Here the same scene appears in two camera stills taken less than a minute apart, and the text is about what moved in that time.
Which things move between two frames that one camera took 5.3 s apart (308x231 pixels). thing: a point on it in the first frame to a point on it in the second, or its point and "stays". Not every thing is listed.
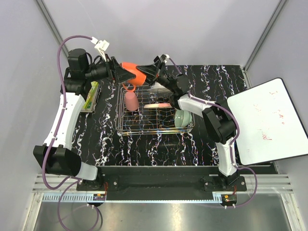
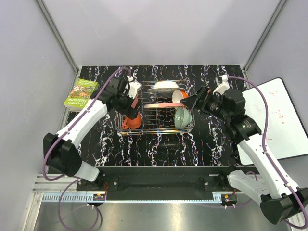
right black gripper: [153, 72] to [205, 94]
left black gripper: [121, 74] to [131, 112]
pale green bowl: [182, 118] stays
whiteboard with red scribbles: [270, 127] stays
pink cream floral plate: [165, 105] stays
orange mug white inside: [140, 77] to [129, 123]
